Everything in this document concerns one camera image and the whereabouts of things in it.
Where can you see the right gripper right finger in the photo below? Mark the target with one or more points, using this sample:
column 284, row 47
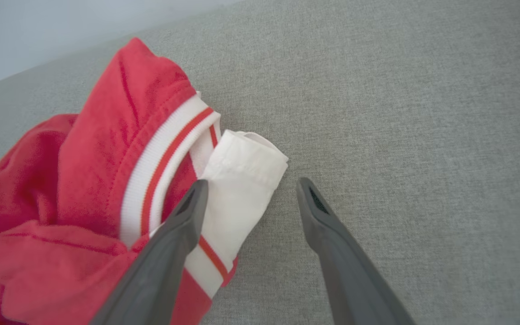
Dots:
column 350, row 280

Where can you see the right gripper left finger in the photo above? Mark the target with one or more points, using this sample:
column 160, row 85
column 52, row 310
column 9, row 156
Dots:
column 160, row 271

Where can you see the red basketball jersey white trim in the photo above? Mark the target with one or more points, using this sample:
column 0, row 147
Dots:
column 84, row 180

